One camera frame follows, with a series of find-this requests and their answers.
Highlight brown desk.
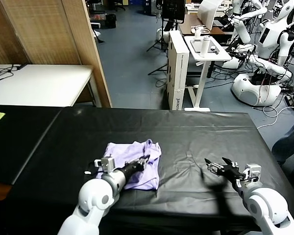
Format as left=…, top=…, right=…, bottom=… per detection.
left=178, top=14, right=235, bottom=37

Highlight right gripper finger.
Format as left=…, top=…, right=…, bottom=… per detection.
left=221, top=157, right=240, bottom=169
left=204, top=158, right=222, bottom=173

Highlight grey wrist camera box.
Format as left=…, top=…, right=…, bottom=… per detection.
left=94, top=157, right=116, bottom=173
left=236, top=163, right=262, bottom=188

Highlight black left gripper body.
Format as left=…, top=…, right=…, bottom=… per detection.
left=123, top=162, right=146, bottom=177

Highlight black cables on white table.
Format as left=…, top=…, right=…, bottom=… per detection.
left=0, top=64, right=27, bottom=85

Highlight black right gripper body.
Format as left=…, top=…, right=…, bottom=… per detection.
left=217, top=165, right=245, bottom=182

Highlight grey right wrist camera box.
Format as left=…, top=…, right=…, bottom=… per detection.
left=236, top=163, right=262, bottom=188

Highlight white humanoid robot with base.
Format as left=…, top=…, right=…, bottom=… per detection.
left=231, top=0, right=294, bottom=107

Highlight white bottle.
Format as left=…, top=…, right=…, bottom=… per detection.
left=201, top=35, right=211, bottom=57

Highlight white curved panel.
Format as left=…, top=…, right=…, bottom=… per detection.
left=197, top=0, right=222, bottom=31

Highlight white floor cable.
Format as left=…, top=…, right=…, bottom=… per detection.
left=256, top=105, right=294, bottom=130

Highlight grey laptop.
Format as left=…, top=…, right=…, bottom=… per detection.
left=190, top=39, right=222, bottom=54

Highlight white table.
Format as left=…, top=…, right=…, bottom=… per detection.
left=0, top=64, right=97, bottom=108

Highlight large black table cover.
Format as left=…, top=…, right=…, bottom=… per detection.
left=8, top=107, right=294, bottom=231

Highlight lavender t-shirt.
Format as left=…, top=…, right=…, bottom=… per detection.
left=95, top=139, right=162, bottom=191

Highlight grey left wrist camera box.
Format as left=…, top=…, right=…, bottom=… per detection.
left=94, top=157, right=116, bottom=173

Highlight tall white cardboard box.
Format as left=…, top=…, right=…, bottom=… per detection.
left=166, top=30, right=190, bottom=111

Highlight white gadget on stand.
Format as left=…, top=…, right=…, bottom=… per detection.
left=191, top=25, right=210, bottom=40

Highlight white standing desk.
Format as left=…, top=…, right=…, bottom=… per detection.
left=184, top=36, right=232, bottom=112

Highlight black monitor on stand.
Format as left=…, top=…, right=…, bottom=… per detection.
left=161, top=0, right=187, bottom=24

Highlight person's leg in jeans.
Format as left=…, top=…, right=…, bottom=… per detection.
left=271, top=106, right=294, bottom=165

